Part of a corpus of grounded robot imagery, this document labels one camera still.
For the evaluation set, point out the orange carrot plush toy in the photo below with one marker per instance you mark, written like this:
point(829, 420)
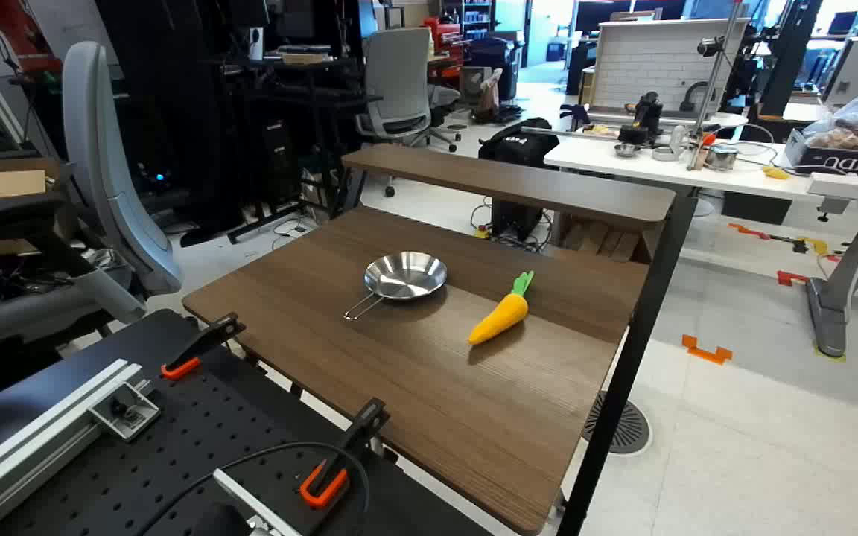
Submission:
point(502, 316)

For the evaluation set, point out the silver metal frying pan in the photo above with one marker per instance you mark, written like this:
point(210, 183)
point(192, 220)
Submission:
point(405, 271)

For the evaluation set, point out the black box under backpack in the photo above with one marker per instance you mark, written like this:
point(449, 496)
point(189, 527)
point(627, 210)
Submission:
point(518, 217)

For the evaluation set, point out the raised wooden table shelf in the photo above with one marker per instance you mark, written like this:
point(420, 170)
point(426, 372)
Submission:
point(506, 180)

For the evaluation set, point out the black backpack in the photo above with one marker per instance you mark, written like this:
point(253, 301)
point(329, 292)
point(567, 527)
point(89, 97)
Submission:
point(518, 144)

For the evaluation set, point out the black orange-tipped spring clamp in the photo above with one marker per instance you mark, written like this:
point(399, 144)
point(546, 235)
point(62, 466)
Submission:
point(201, 345)
point(348, 435)

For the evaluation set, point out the black metal table leg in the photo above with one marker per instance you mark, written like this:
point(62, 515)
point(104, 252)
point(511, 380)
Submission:
point(637, 337)

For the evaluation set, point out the white work table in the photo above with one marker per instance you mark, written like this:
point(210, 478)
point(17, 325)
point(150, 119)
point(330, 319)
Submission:
point(648, 159)

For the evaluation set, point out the round floor drain grate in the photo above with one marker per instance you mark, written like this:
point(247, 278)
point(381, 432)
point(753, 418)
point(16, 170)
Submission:
point(633, 432)

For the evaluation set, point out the black tabletop device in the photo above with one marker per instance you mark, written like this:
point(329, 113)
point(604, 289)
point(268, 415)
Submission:
point(645, 113)

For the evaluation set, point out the black computer rack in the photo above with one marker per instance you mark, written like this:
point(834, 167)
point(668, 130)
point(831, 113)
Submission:
point(201, 98)

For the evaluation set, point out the white pegboard panel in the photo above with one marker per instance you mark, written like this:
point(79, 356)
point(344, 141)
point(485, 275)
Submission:
point(657, 60)

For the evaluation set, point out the silver metal cup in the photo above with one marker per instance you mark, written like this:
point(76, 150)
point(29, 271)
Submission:
point(724, 159)

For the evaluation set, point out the black perforated mounting board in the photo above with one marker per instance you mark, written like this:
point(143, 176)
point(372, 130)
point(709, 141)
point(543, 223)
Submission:
point(150, 466)

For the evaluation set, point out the black structural pillar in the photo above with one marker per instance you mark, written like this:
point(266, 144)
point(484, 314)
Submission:
point(788, 60)

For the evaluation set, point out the dark storage shelf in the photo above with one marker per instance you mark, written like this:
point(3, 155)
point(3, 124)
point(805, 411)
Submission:
point(1, 270)

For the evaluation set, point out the black printed box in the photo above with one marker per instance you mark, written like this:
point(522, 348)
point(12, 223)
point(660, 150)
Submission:
point(846, 164)

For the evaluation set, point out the light wooden board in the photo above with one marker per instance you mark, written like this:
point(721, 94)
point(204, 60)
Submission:
point(1, 186)

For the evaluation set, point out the short aluminium extrusion rail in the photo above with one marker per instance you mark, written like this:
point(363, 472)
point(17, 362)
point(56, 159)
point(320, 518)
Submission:
point(251, 500)

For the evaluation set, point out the silver corner bracket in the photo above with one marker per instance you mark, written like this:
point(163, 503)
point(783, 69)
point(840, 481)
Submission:
point(126, 409)

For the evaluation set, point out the silver camera stand pole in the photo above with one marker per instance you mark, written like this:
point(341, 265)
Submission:
point(719, 89)

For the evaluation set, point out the long aluminium extrusion rail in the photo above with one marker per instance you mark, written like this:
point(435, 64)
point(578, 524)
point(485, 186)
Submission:
point(29, 435)

